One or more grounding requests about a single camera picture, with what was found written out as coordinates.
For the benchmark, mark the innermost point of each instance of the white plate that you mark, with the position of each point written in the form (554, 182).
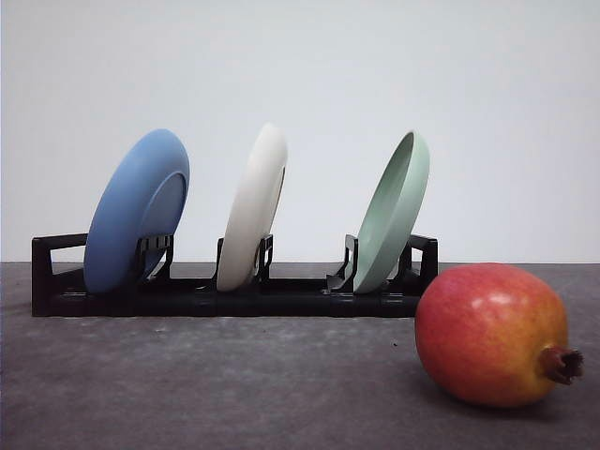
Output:
(250, 219)

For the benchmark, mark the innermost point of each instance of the red pomegranate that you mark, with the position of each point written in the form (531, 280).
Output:
(495, 334)

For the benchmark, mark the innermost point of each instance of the green plate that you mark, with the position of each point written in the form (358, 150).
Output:
(393, 212)

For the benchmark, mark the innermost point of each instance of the blue plate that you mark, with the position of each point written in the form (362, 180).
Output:
(143, 193)

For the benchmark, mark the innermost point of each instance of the black plate rack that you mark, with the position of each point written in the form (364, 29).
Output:
(59, 287)

